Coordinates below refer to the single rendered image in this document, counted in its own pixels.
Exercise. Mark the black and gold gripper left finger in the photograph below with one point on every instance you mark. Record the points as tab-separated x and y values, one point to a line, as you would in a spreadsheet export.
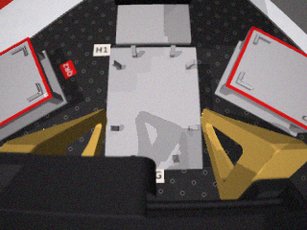
55	139

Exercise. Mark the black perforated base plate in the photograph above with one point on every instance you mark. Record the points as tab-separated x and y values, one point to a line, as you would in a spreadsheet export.
216	27

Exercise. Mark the grey slotted shelf rack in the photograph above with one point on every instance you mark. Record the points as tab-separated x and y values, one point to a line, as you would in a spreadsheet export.
153	25

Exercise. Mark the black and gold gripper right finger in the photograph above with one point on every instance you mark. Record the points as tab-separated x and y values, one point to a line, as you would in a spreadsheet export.
266	154

